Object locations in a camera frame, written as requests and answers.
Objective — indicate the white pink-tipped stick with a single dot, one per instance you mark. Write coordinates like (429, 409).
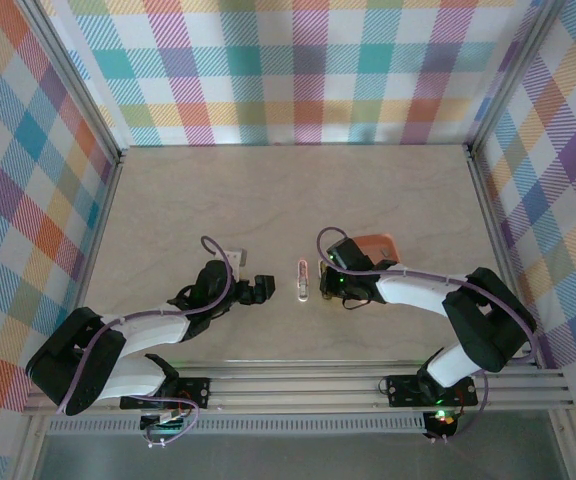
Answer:
(302, 287)

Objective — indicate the aluminium frame floor rail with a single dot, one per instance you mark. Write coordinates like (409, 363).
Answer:
(102, 220)
(492, 225)

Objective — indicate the orange plastic tray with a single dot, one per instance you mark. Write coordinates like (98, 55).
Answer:
(368, 245)

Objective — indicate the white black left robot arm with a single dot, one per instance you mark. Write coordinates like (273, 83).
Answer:
(153, 330)

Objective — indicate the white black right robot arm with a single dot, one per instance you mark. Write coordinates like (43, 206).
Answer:
(418, 295)

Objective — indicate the aluminium frame post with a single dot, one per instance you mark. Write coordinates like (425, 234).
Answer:
(75, 90)
(514, 75)

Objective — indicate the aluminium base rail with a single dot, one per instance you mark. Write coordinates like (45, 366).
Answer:
(298, 390)

